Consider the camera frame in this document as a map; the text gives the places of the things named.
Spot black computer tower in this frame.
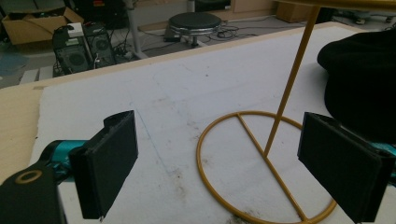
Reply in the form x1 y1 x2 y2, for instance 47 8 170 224
81 21 118 68
51 25 94 76

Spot round black stool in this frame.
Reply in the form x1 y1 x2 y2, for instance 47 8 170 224
167 11 223 49

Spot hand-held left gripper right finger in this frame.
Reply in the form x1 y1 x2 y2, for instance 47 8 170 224
296 111 396 224

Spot gold metal hat stand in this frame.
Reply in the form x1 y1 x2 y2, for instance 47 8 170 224
195 0 396 224

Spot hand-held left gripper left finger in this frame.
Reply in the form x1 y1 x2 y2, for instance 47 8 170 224
68 109 139 220

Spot white table leg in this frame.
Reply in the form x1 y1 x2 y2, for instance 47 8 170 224
122 0 149 60

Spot black hat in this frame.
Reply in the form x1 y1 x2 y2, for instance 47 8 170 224
317 29 396 145

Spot black floor cables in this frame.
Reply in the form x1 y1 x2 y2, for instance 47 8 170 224
205 15 309 43

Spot small cardboard box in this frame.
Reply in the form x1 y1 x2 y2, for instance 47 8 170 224
275 1 309 24

